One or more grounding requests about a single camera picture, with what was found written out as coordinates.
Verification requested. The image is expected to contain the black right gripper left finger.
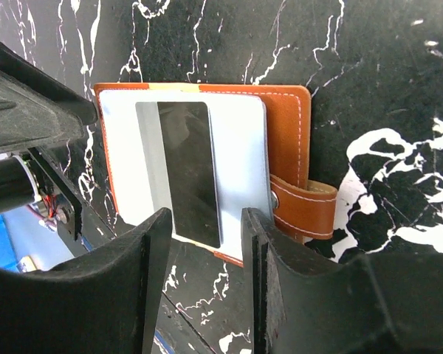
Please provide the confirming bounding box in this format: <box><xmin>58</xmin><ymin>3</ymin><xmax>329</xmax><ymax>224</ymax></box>
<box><xmin>0</xmin><ymin>208</ymin><xmax>172</xmax><ymax>353</ymax></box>

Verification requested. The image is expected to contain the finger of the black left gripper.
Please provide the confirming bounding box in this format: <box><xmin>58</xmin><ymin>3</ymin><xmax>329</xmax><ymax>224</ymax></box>
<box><xmin>0</xmin><ymin>41</ymin><xmax>97</xmax><ymax>153</ymax></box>

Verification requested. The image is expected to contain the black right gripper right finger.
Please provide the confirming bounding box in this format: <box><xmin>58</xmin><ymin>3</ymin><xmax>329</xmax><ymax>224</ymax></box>
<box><xmin>241</xmin><ymin>208</ymin><xmax>443</xmax><ymax>353</ymax></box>

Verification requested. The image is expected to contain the orange leather card holder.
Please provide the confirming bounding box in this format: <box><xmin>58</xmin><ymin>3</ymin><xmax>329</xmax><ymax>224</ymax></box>
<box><xmin>95</xmin><ymin>83</ymin><xmax>337</xmax><ymax>265</ymax></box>

